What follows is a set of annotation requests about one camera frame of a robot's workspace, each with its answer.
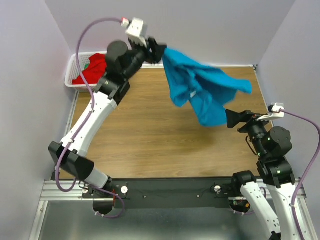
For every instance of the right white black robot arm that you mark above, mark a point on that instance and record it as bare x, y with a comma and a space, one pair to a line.
271, 148

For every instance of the red t shirt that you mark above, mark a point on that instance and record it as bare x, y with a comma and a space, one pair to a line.
95, 69

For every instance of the white plastic basket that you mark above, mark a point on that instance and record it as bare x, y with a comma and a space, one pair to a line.
72, 71

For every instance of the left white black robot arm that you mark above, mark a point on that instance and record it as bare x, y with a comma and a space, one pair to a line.
123, 61

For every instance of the blue t shirt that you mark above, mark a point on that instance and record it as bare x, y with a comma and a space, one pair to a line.
205, 87

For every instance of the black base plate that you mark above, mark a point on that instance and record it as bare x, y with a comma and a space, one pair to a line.
181, 192

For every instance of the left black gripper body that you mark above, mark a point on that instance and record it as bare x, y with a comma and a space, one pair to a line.
149, 56

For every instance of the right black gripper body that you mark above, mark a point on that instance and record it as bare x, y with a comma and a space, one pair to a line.
253, 125

